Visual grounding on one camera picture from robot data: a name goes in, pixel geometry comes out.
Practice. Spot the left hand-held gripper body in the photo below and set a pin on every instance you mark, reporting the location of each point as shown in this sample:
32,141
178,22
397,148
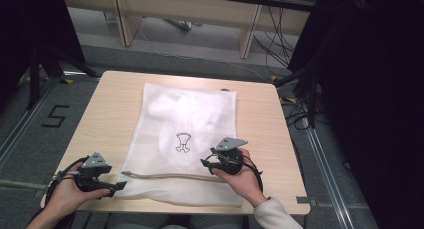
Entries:
95,170

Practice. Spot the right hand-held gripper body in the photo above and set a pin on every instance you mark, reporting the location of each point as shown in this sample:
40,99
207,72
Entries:
230,160

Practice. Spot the white mesh laundry bag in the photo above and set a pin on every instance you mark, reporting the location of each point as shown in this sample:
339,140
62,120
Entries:
190,122

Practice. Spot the person's right hand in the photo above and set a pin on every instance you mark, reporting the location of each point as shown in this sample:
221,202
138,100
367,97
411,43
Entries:
245,184

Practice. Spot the person's left hand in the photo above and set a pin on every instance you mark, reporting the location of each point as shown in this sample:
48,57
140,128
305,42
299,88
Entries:
68,195

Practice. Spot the white garment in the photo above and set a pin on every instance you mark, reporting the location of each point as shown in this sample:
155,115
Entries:
186,112

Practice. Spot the yellow tape mark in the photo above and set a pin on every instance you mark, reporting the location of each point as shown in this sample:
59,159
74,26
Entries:
273,78
68,81
289,100

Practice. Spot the black metal stand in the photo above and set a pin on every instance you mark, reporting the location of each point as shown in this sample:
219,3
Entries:
311,99
33,82

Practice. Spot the grey power strip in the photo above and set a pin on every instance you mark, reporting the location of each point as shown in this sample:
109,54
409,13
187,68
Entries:
181,24

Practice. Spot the black curtain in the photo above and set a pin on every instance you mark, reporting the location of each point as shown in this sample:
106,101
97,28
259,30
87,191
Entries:
373,105
30,29

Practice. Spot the metal floor rail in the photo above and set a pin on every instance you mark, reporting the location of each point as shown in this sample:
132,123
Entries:
328,175
23,122

